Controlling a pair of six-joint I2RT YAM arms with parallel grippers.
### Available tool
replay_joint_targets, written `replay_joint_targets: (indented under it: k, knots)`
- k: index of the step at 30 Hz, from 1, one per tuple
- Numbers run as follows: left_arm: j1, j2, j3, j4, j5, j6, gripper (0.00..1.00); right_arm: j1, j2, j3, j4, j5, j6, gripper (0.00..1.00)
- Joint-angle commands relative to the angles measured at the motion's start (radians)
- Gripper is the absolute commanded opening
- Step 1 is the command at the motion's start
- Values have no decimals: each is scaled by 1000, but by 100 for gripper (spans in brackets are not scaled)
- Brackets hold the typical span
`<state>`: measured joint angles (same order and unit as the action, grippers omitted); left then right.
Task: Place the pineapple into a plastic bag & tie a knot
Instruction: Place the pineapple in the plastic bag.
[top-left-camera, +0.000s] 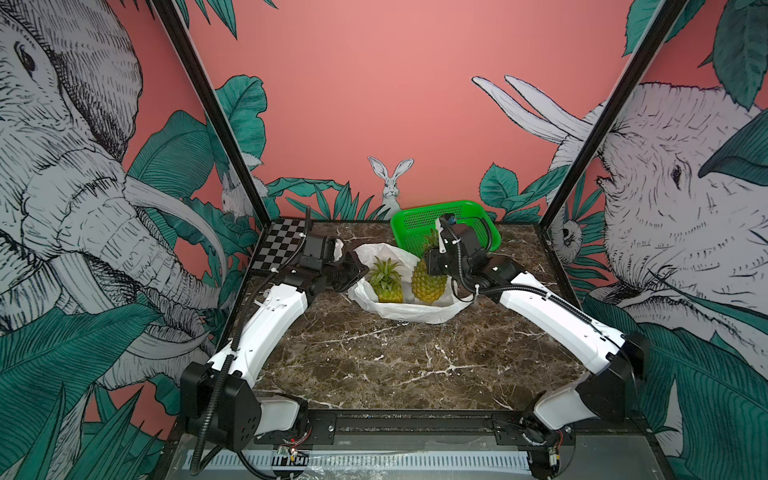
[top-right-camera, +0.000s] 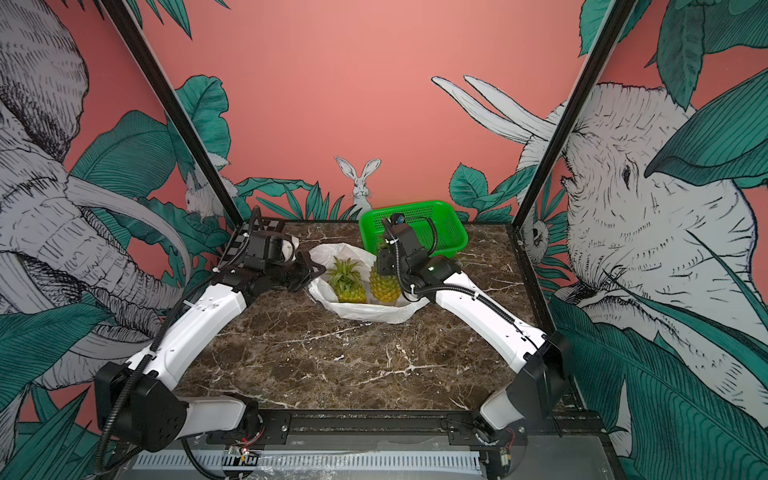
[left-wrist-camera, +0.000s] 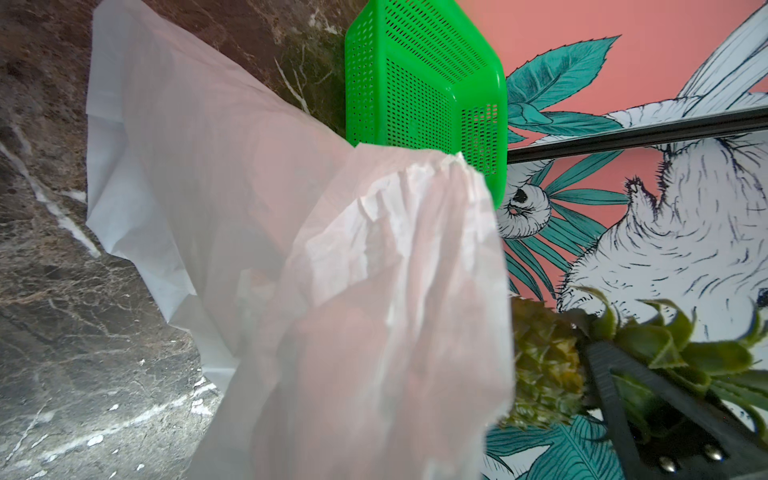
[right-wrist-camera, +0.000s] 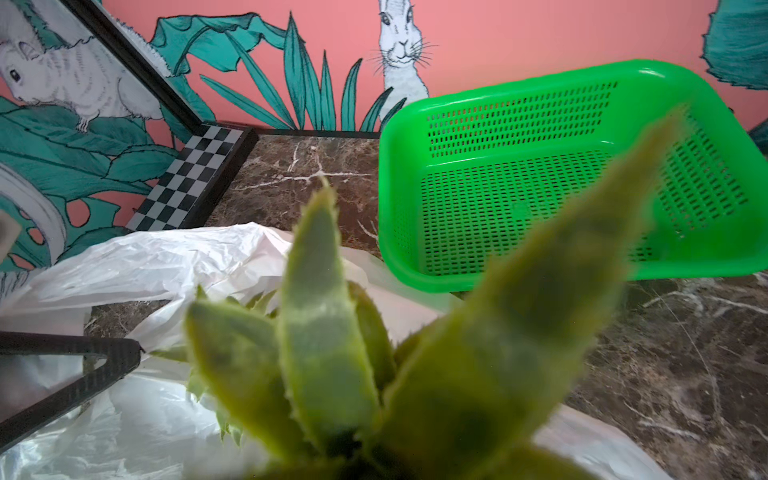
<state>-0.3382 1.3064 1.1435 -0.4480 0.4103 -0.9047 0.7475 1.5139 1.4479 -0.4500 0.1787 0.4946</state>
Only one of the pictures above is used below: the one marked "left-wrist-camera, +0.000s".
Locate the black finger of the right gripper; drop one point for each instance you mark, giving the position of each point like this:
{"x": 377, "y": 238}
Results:
{"x": 661, "y": 431}

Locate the green pineapple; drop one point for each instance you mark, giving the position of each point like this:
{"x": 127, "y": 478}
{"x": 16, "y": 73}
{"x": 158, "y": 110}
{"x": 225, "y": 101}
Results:
{"x": 553, "y": 385}

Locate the white plastic bag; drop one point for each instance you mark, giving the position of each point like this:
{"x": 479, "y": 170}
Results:
{"x": 350, "y": 302}

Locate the green plastic basket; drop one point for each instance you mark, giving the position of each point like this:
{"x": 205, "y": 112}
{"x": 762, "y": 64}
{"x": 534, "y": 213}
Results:
{"x": 420, "y": 75}

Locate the right black frame post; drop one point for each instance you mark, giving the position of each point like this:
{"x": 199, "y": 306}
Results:
{"x": 725, "y": 124}

